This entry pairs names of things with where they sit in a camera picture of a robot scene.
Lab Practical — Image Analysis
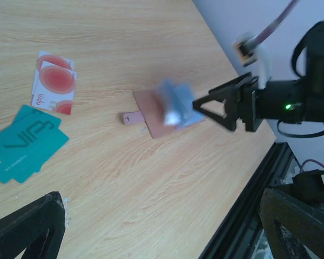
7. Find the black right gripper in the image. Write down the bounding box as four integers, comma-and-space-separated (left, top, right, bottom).
192, 72, 263, 132

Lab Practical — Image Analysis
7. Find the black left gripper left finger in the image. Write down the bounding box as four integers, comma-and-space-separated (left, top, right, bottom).
0, 192, 65, 258

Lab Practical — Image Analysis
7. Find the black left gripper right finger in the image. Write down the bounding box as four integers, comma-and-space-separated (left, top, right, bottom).
259, 188, 324, 258

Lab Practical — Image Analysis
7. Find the teal credit card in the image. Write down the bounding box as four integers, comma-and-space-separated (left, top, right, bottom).
0, 126, 69, 183

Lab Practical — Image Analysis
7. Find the pink card holder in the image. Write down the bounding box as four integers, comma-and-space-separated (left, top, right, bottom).
119, 78, 206, 140

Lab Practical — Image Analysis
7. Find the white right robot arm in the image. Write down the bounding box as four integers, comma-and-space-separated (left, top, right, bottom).
192, 21, 324, 139

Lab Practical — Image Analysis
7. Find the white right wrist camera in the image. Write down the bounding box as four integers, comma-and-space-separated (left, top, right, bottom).
233, 32, 271, 90

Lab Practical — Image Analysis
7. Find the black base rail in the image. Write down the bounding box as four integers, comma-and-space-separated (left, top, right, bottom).
199, 142, 296, 258

